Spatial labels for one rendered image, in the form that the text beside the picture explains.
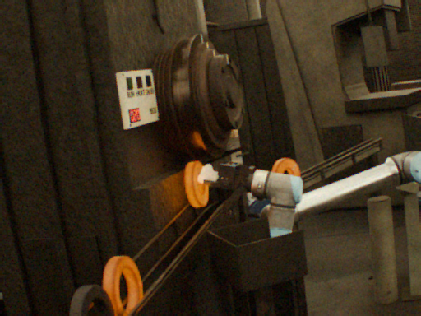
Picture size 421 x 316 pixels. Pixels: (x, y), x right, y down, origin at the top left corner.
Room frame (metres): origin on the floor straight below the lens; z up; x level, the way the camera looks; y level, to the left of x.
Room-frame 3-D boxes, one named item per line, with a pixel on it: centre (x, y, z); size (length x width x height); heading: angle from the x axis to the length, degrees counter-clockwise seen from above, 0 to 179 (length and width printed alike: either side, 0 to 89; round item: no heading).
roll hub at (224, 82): (2.38, -0.09, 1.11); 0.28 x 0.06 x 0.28; 162
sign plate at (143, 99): (2.12, 0.21, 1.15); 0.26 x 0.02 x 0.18; 162
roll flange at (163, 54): (2.44, 0.08, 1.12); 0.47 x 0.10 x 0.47; 162
